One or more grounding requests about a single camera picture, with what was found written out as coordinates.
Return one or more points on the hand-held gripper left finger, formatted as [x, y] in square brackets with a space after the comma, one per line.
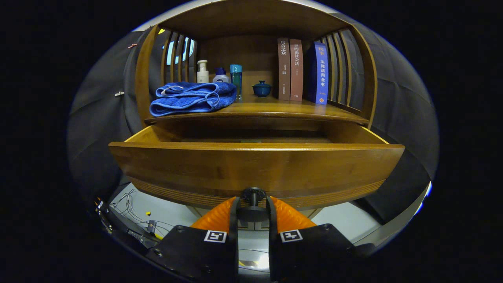
[196, 255]

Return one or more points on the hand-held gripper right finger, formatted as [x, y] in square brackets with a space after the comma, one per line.
[310, 255]

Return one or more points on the wooden drawer with black knob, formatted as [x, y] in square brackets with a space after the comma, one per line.
[255, 165]

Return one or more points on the wooden countertop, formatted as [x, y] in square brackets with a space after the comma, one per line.
[275, 108]

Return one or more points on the wooden cabinet with slatted shelf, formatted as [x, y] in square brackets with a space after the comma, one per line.
[251, 19]

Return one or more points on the folded blue towel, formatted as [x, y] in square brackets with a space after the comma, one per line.
[188, 100]

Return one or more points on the blue lidded teacup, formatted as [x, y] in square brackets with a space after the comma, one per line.
[262, 90]

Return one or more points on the white bottle with blue cap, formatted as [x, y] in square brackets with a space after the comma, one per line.
[221, 78]

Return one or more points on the teal transparent bottle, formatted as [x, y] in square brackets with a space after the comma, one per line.
[236, 80]

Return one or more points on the white pump bottle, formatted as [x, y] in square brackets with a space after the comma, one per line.
[202, 74]

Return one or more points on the blue book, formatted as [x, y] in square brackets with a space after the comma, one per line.
[321, 74]

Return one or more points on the reddish brown book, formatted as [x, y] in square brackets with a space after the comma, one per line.
[296, 70]

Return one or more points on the dark brown book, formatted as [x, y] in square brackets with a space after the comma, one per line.
[283, 70]

